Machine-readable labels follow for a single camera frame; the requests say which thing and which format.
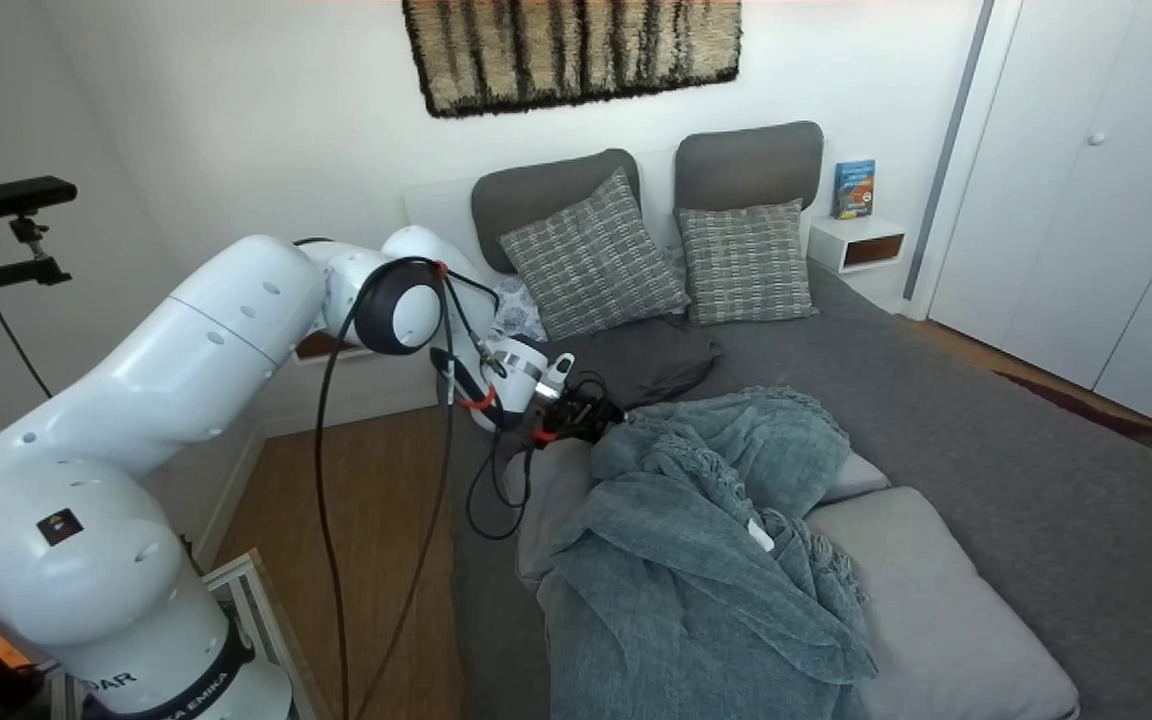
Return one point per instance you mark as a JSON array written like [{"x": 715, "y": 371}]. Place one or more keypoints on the white bedside shelf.
[{"x": 859, "y": 247}]

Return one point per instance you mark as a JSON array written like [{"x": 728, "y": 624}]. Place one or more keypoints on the blue-grey fleece blanket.
[{"x": 684, "y": 583}]

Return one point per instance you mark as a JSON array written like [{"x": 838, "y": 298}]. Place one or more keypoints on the dark grey headrest pillow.
[
  {"x": 517, "y": 197},
  {"x": 751, "y": 165}
]

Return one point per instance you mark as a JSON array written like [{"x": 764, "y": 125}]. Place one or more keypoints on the white wall shelf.
[{"x": 325, "y": 345}]

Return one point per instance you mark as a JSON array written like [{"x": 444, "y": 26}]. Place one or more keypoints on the colourful book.
[{"x": 855, "y": 188}]

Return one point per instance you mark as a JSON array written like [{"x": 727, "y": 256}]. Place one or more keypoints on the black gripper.
[{"x": 580, "y": 414}]

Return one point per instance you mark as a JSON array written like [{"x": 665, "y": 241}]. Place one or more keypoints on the grey checked pillow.
[
  {"x": 595, "y": 266},
  {"x": 747, "y": 261}
]

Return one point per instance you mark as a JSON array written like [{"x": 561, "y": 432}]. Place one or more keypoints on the brown shaggy wall rug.
[{"x": 486, "y": 57}]

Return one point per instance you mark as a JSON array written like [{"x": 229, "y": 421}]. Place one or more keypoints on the dark grey bed cover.
[{"x": 1050, "y": 510}]

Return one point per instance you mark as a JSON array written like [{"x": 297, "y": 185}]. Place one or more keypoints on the white wardrobe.
[{"x": 1047, "y": 237}]

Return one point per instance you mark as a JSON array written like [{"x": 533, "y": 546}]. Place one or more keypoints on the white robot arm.
[{"x": 88, "y": 562}]

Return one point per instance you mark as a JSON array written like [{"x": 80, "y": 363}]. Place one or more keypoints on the dark grey flat pillow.
[{"x": 647, "y": 363}]

